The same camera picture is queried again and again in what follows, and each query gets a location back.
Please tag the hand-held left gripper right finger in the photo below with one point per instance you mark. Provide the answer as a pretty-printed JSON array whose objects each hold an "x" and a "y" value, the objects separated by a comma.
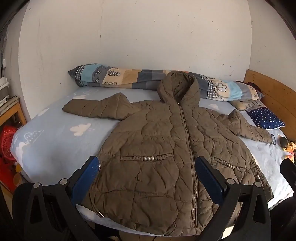
[{"x": 210, "y": 180}]

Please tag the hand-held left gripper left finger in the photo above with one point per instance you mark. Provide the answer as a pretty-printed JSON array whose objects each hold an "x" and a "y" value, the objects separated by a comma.
[{"x": 86, "y": 179}]

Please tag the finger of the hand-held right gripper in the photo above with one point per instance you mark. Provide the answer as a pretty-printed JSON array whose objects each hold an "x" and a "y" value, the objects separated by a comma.
[{"x": 288, "y": 170}]

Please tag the brown quilted hooded jacket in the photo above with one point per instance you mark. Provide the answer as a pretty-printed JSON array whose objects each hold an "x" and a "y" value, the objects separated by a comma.
[{"x": 157, "y": 143}]

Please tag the yellow floral cloth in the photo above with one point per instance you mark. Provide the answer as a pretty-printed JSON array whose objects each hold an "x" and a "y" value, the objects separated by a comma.
[{"x": 291, "y": 149}]

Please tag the dark oval case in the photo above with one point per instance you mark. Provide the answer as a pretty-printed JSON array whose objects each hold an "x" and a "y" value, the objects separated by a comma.
[{"x": 283, "y": 141}]

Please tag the eyeglasses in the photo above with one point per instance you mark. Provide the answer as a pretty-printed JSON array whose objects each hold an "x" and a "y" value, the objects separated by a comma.
[{"x": 273, "y": 138}]

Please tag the light blue cloud-print bed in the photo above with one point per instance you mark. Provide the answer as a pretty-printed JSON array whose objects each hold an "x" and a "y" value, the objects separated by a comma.
[{"x": 57, "y": 139}]

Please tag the navy star-print pillow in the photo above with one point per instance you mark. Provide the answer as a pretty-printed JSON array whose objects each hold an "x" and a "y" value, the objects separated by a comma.
[{"x": 266, "y": 118}]

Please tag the grey printed pillow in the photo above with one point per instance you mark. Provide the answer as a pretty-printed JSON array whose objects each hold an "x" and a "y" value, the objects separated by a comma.
[{"x": 255, "y": 104}]

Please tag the wooden headboard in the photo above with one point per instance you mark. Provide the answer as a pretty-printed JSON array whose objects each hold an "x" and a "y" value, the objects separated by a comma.
[{"x": 275, "y": 92}]

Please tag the beige pillow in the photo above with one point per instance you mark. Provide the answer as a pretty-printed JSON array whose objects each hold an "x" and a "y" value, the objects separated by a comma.
[{"x": 240, "y": 105}]

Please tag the red plastic stool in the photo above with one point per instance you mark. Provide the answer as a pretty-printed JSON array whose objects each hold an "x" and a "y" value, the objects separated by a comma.
[{"x": 5, "y": 173}]

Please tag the red plastic basket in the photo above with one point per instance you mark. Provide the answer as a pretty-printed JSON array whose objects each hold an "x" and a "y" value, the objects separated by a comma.
[{"x": 7, "y": 143}]

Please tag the dark red cloth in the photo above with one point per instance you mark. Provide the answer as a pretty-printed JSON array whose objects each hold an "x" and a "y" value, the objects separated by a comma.
[{"x": 251, "y": 85}]

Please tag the wooden side table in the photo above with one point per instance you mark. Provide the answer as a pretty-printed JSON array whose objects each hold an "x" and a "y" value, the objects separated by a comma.
[{"x": 12, "y": 109}]

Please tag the patchwork tree-print rolled blanket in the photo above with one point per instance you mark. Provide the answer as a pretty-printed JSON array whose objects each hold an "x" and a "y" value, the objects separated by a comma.
[{"x": 129, "y": 75}]

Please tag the wall socket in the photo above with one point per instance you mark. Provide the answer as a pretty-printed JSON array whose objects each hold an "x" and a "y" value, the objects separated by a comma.
[{"x": 3, "y": 64}]

